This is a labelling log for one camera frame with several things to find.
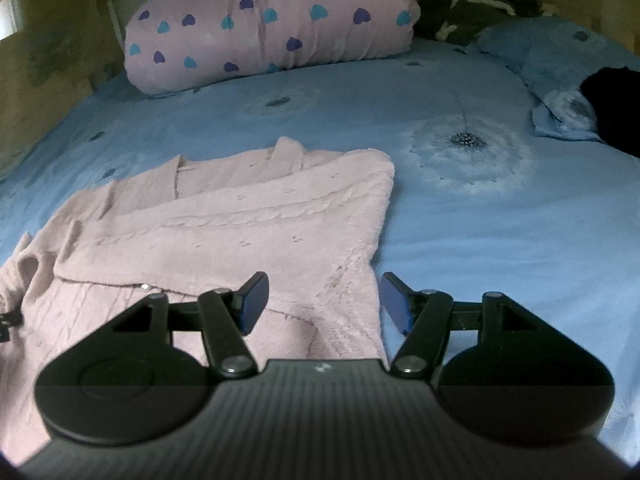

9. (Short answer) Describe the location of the pink knit cardigan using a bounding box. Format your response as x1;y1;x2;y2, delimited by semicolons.
1;137;395;463

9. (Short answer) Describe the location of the blue dandelion bed sheet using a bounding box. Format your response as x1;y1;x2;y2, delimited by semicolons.
1;42;639;462

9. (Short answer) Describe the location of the sheer floral curtain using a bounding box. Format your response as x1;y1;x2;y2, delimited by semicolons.
1;0;124;178

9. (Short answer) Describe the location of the blue dandelion pillow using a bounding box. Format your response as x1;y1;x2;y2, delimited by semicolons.
476;16;639;142

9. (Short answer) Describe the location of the pink heart-print rolled quilt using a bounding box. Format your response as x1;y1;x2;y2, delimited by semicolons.
125;0;420;96

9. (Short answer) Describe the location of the black cloth on pillow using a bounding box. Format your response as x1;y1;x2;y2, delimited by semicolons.
579;66;639;157

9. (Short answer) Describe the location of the black white-trimmed garment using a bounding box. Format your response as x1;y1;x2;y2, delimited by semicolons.
413;0;544;46

